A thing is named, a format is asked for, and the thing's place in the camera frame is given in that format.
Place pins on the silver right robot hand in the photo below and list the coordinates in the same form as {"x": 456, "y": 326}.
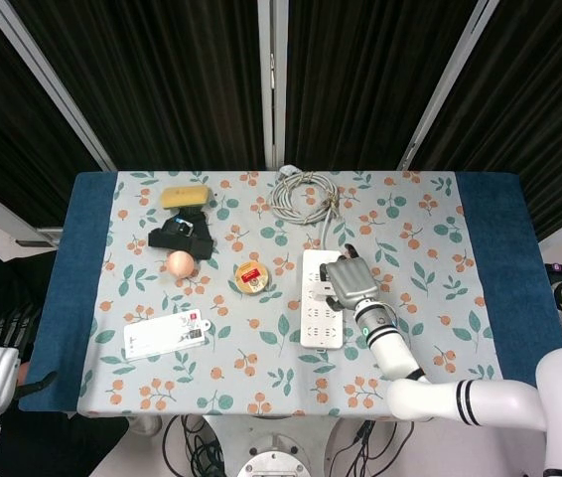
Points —
{"x": 351, "y": 283}

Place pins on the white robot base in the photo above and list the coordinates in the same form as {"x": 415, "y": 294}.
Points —
{"x": 273, "y": 452}

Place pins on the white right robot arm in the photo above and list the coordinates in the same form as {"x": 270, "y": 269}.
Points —
{"x": 460, "y": 387}

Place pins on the white power strip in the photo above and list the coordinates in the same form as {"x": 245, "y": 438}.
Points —
{"x": 322, "y": 308}

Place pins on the round tin with red label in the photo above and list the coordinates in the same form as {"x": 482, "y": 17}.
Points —
{"x": 252, "y": 277}

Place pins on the floral tablecloth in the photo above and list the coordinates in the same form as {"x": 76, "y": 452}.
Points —
{"x": 261, "y": 358}

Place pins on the blue table mat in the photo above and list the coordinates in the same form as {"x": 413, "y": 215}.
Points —
{"x": 499, "y": 238}

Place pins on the peach coloured egg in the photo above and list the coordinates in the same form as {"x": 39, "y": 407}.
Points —
{"x": 181, "y": 263}

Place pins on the white card box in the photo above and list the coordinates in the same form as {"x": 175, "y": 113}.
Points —
{"x": 164, "y": 335}

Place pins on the yellow green sponge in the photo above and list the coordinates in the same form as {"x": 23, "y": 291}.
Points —
{"x": 184, "y": 196}

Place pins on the white metal frame post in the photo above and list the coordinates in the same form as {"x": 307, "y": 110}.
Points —
{"x": 272, "y": 82}

